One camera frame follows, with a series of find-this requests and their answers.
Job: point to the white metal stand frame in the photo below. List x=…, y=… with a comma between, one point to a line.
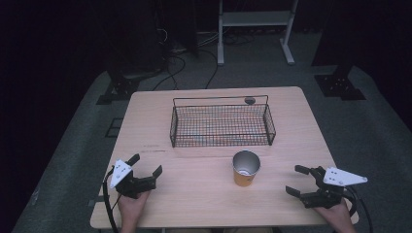
x=256, y=18

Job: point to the person's right hand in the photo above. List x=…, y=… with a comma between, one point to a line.
x=338, y=218

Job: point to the black stand base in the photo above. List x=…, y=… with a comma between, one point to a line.
x=121, y=89
x=338, y=85

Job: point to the small dark round object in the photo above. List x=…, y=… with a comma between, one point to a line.
x=249, y=100

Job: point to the person's left hand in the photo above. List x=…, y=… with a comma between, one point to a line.
x=132, y=210

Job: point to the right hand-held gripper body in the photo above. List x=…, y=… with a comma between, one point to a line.
x=325, y=195

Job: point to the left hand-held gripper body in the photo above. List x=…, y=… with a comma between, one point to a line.
x=136, y=186

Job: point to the metal cup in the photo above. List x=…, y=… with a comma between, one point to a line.
x=243, y=179

